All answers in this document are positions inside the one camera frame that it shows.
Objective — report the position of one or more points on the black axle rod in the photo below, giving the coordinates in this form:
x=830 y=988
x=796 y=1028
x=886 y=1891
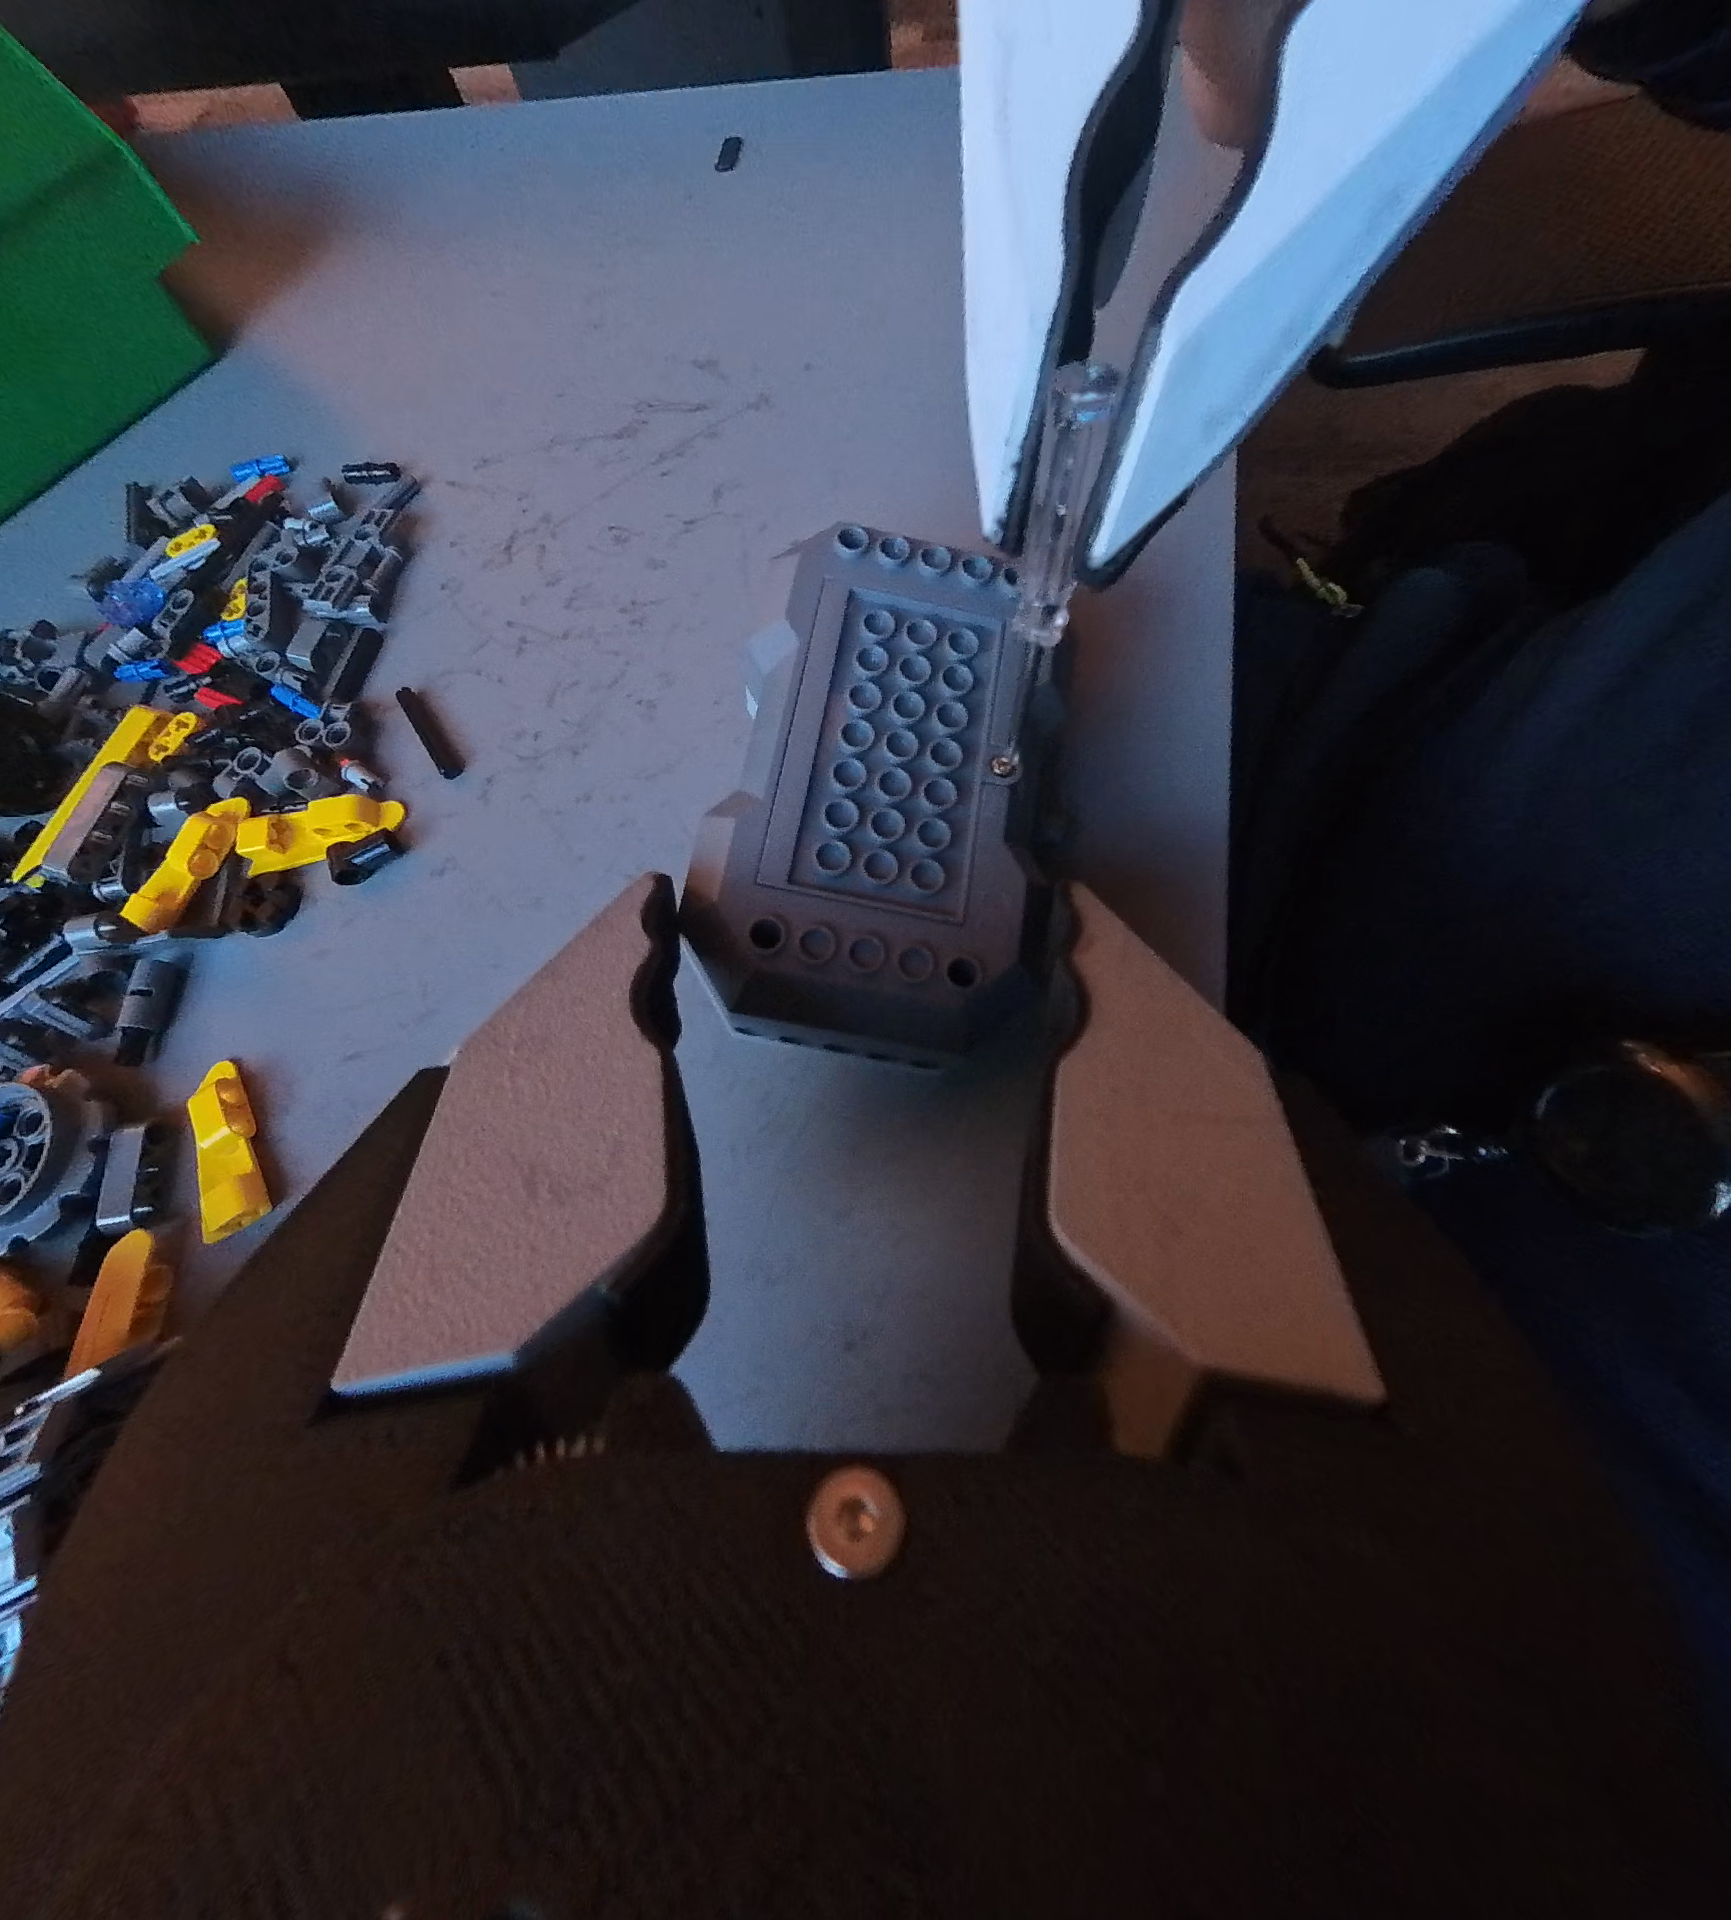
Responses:
x=430 y=730

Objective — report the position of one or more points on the black chair armrest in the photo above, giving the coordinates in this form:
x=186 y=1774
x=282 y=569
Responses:
x=1479 y=357

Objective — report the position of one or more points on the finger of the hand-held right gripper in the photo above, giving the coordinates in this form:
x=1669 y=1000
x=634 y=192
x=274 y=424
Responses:
x=1316 y=255
x=1016 y=225

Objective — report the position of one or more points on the short yellow curved piece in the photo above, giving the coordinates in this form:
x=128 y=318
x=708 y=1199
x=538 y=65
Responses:
x=230 y=1152

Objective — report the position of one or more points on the black round badge reel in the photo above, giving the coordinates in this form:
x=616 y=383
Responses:
x=1645 y=1140

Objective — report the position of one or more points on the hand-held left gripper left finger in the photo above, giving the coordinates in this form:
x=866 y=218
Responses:
x=536 y=1155

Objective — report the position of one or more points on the pile of small brick pieces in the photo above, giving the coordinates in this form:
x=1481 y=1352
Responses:
x=100 y=811

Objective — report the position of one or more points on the long yellow panel piece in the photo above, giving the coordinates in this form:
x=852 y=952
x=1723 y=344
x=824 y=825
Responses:
x=122 y=1303

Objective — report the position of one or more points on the green plastic bin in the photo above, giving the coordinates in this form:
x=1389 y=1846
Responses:
x=10 y=300

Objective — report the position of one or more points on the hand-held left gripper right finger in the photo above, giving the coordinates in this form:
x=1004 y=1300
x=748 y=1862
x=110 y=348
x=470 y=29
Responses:
x=1180 y=1184

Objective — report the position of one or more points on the grey studded battery box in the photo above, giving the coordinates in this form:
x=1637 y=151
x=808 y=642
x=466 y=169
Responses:
x=880 y=720

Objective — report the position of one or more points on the black cloth with zip pull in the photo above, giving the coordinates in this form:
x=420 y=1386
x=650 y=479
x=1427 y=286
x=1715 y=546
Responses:
x=1375 y=750

